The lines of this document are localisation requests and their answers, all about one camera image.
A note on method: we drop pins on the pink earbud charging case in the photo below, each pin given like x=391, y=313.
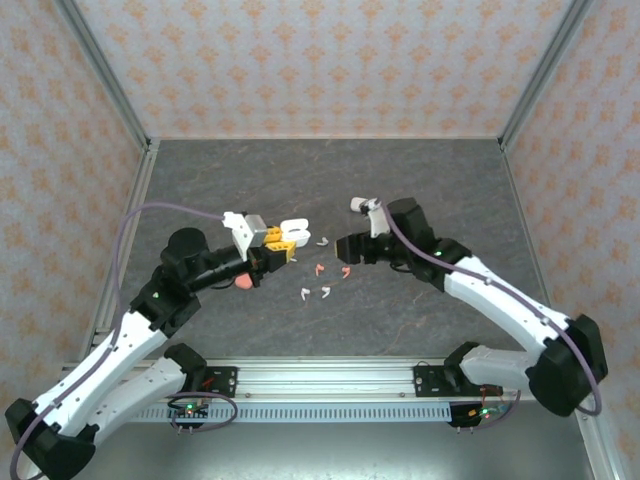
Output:
x=244, y=283

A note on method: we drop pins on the grey metal base plate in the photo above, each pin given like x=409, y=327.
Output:
x=325, y=455

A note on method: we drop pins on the white earbud charging case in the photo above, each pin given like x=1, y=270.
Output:
x=358, y=204
x=295, y=226

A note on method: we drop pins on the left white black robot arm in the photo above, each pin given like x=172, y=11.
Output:
x=110, y=370

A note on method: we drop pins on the small controller circuit board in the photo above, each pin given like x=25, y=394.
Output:
x=472, y=414
x=190, y=412

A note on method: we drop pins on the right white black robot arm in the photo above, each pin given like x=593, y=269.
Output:
x=500, y=305

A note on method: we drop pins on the aluminium frame corner post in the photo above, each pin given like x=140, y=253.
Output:
x=546, y=65
x=101, y=65

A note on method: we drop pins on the aluminium table side rail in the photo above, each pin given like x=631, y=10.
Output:
x=519, y=200
x=141, y=190

